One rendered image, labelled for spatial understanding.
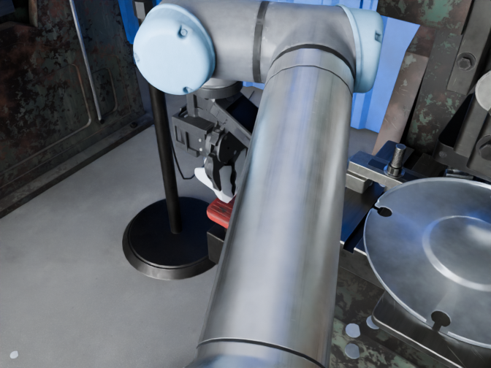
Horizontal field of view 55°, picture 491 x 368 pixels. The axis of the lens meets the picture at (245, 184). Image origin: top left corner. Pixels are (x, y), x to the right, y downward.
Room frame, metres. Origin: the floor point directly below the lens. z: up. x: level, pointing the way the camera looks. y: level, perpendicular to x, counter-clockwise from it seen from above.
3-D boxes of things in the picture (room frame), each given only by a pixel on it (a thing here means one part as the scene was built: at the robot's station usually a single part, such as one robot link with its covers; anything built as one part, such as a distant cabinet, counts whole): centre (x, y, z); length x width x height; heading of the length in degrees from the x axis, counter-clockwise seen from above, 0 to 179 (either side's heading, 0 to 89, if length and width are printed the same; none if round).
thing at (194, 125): (0.54, 0.04, 0.92); 0.09 x 0.08 x 0.12; 54
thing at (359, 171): (0.61, -0.24, 0.76); 0.17 x 0.06 x 0.10; 54
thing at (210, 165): (0.51, 0.04, 0.86); 0.05 x 0.02 x 0.09; 144
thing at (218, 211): (0.52, 0.02, 0.72); 0.07 x 0.06 x 0.08; 144
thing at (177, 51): (0.43, 0.04, 1.07); 0.11 x 0.11 x 0.08; 79
